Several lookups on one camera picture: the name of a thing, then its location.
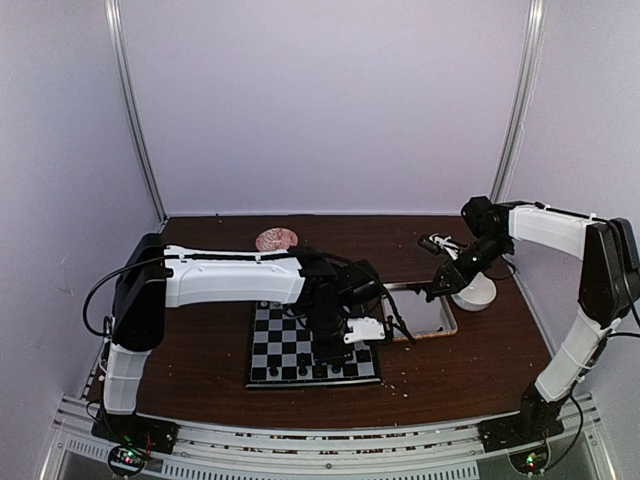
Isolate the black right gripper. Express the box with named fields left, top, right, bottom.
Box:
left=428, top=233, right=511, bottom=297

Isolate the black and white chessboard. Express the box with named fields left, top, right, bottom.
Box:
left=245, top=301, right=382, bottom=390

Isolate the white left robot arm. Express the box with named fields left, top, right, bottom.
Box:
left=102, top=234, right=387, bottom=444

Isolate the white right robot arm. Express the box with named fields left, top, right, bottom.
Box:
left=425, top=196, right=639, bottom=442

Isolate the red patterned bowl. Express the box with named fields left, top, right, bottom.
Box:
left=255, top=227, right=299, bottom=252

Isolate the white ceramic bowl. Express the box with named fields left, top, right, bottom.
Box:
left=451, top=273, right=497, bottom=312

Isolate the wooden rimmed metal tray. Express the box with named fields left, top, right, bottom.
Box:
left=386, top=282, right=458, bottom=340

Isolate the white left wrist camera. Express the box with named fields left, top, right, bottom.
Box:
left=343, top=317, right=386, bottom=344

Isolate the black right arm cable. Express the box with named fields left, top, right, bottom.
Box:
left=479, top=249, right=640, bottom=451

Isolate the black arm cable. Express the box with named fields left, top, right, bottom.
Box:
left=479, top=249, right=640, bottom=451
left=82, top=259, right=169, bottom=337

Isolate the right aluminium corner post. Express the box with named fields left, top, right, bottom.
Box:
left=490, top=0, right=547, bottom=202

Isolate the aluminium corner post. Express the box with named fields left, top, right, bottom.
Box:
left=490, top=0, right=547, bottom=202
left=104, top=0, right=168, bottom=224

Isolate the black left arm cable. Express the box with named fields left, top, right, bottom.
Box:
left=82, top=259, right=169, bottom=337

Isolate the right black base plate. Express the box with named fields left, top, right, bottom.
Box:
left=477, top=415, right=564, bottom=475

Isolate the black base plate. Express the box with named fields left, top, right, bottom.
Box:
left=91, top=416, right=179, bottom=477
left=477, top=415, right=564, bottom=475

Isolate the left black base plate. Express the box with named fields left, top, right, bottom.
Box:
left=91, top=416, right=179, bottom=477

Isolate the aluminium front rail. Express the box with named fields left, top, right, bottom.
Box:
left=47, top=392, right=601, bottom=480

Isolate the left aluminium corner post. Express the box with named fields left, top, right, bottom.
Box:
left=104, top=0, right=168, bottom=224

